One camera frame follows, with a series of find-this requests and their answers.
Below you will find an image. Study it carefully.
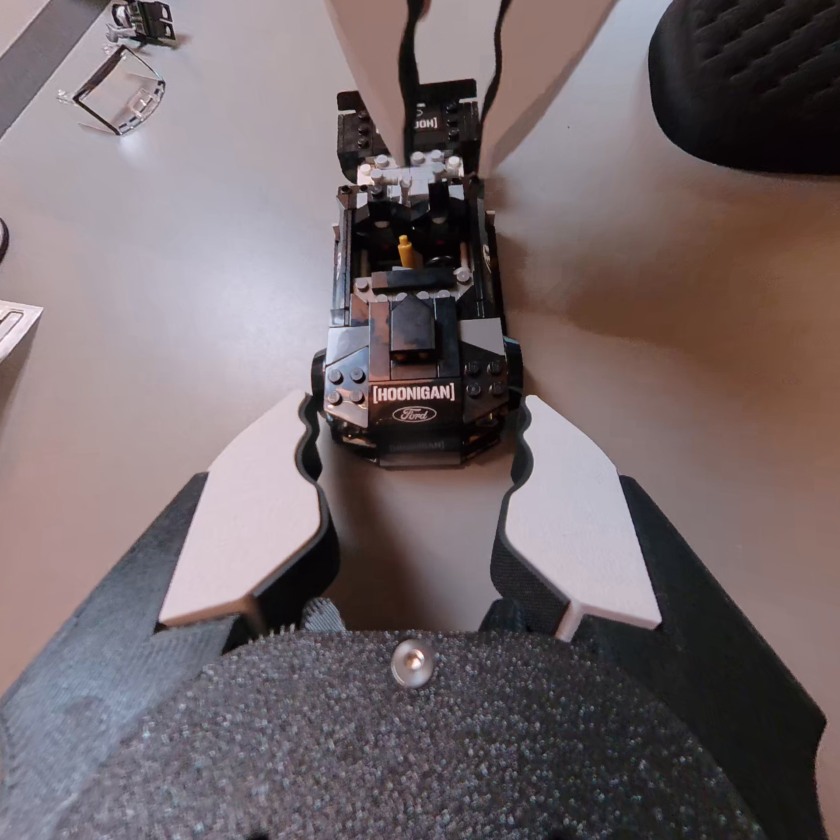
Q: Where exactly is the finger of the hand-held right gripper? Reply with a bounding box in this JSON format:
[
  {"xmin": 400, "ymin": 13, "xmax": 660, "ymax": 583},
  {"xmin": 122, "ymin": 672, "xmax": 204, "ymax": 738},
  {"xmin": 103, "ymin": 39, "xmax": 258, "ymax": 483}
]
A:
[
  {"xmin": 326, "ymin": 0, "xmax": 427, "ymax": 165},
  {"xmin": 478, "ymin": 0, "xmax": 620, "ymax": 175}
]

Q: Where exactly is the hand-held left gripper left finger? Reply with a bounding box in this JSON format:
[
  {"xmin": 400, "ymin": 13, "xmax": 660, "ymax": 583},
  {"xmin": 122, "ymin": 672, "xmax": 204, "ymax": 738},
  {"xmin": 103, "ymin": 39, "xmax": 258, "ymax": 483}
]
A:
[{"xmin": 158, "ymin": 390, "xmax": 329, "ymax": 631}]

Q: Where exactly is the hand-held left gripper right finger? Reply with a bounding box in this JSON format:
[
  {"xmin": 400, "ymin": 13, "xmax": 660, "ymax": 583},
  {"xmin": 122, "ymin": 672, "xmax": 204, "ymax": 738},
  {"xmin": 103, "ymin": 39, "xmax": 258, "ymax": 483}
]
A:
[{"xmin": 493, "ymin": 394, "xmax": 664, "ymax": 641}]

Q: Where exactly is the black lego car model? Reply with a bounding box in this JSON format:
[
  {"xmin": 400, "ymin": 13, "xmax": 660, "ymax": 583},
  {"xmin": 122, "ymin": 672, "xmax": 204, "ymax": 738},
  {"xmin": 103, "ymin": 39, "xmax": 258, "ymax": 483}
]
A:
[{"xmin": 310, "ymin": 79, "xmax": 526, "ymax": 469}]

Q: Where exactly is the small black lego piece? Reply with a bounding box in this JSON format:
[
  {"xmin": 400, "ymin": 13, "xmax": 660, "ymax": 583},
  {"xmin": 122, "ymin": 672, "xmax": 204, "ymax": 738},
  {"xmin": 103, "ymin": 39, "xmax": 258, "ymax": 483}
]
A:
[{"xmin": 108, "ymin": 0, "xmax": 178, "ymax": 48}]

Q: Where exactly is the clear lego windshield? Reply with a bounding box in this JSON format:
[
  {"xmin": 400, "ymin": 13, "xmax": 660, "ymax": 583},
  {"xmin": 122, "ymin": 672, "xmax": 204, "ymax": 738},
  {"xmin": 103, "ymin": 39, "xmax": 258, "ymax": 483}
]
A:
[{"xmin": 57, "ymin": 44, "xmax": 168, "ymax": 137}]

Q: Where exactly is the black mesh pad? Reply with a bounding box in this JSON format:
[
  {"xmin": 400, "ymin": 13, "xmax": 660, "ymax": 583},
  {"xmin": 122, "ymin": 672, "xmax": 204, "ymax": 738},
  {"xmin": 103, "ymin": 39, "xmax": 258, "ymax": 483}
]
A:
[{"xmin": 649, "ymin": 0, "xmax": 840, "ymax": 177}]

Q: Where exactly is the white sticker sheet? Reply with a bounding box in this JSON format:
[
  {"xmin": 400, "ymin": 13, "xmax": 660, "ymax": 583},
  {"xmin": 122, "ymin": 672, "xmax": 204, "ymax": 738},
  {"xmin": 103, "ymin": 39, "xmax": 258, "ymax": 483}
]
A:
[{"xmin": 0, "ymin": 301, "xmax": 44, "ymax": 368}]

